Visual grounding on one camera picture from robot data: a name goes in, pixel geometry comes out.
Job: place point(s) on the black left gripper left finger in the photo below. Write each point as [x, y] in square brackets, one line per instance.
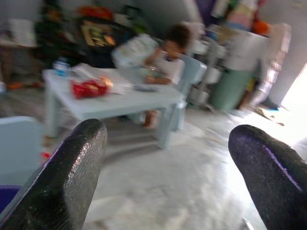
[60, 179]

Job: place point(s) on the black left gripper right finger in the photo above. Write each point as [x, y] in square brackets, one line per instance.
[263, 172]

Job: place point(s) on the purple rubbish bin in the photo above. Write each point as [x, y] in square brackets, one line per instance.
[8, 194]

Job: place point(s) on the green tall bin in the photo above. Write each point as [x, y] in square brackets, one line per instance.
[230, 88]

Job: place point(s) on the light blue plastic stool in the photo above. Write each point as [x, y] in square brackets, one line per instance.
[19, 143]

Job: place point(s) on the red snack packet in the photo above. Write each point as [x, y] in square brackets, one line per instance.
[88, 87]

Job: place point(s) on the small pale blue kids table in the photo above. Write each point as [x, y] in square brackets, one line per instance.
[120, 103]

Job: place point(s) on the white drawer shelf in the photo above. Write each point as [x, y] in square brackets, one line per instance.
[212, 74]

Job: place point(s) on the small clear plastic bottle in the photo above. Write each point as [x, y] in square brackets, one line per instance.
[60, 68]

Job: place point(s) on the pale blue kids chair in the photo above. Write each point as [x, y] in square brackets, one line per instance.
[194, 72]

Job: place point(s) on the metal bowl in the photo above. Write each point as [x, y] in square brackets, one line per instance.
[152, 72]

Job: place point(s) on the sitting child in white shirt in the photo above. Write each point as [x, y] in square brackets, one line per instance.
[171, 62]

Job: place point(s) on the white printed plastic bag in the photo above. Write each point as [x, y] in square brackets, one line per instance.
[134, 50]

